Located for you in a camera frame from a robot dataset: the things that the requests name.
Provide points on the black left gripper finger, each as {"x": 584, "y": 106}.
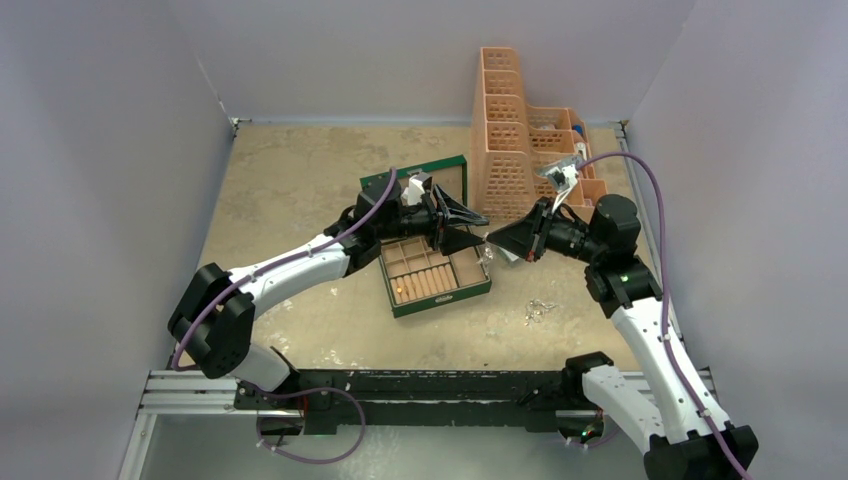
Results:
{"x": 454, "y": 240}
{"x": 455, "y": 214}

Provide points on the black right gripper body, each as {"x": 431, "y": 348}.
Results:
{"x": 565, "y": 236}

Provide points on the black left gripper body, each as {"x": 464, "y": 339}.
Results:
{"x": 421, "y": 221}

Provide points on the green jewelry box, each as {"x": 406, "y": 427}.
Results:
{"x": 418, "y": 278}

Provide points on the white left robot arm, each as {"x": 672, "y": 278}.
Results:
{"x": 213, "y": 320}

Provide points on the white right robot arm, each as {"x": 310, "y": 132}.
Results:
{"x": 681, "y": 431}

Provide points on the small white green box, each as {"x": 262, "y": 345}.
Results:
{"x": 509, "y": 257}

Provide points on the clear tape roll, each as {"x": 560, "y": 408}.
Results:
{"x": 562, "y": 171}

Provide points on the orange plastic organizer rack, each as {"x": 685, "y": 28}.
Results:
{"x": 512, "y": 140}

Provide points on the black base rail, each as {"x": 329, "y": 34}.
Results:
{"x": 531, "y": 400}

